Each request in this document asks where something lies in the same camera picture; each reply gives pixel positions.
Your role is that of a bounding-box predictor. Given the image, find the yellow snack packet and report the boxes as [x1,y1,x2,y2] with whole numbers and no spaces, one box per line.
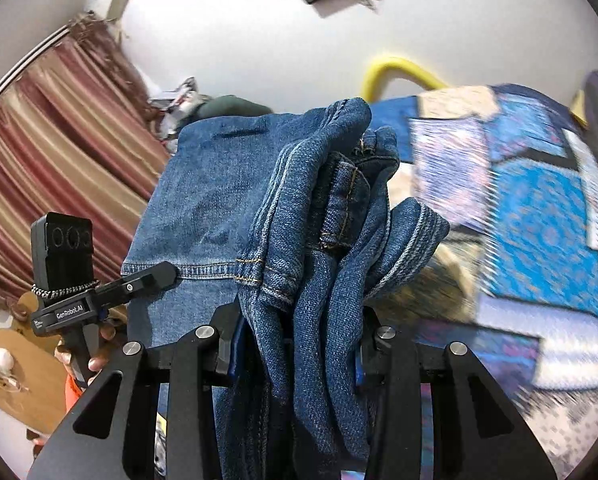
[570,89,588,127]

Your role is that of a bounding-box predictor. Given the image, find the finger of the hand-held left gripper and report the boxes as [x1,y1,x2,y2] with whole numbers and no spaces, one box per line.
[121,261,178,306]

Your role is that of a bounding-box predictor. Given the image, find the striped red and beige curtain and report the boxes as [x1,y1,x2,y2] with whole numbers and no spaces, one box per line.
[0,12,172,306]

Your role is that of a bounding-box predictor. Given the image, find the blue patchwork blanket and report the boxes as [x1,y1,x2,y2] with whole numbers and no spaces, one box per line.
[339,82,598,480]

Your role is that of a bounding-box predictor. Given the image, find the person's left hand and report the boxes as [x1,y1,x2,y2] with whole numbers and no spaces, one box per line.
[86,321,117,373]

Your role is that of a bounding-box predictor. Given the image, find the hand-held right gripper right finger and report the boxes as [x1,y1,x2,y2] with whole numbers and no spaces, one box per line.
[353,307,557,480]

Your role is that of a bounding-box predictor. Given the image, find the crumpled printed bag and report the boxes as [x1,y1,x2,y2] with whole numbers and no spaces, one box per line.
[151,77,211,139]

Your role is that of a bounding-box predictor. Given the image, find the yellow tube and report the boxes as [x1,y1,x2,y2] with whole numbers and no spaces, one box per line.
[361,55,450,106]

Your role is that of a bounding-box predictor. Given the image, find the brown cardboard piece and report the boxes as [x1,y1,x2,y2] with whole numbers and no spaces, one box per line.
[0,292,68,428]

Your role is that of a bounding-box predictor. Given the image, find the dark green cloth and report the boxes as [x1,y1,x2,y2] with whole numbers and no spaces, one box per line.
[199,94,275,120]

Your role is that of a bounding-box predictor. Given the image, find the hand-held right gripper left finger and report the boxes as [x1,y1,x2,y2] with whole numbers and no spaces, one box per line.
[26,302,245,480]

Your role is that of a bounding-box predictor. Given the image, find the blue denim jeans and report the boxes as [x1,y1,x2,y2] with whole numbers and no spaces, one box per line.
[121,97,451,480]

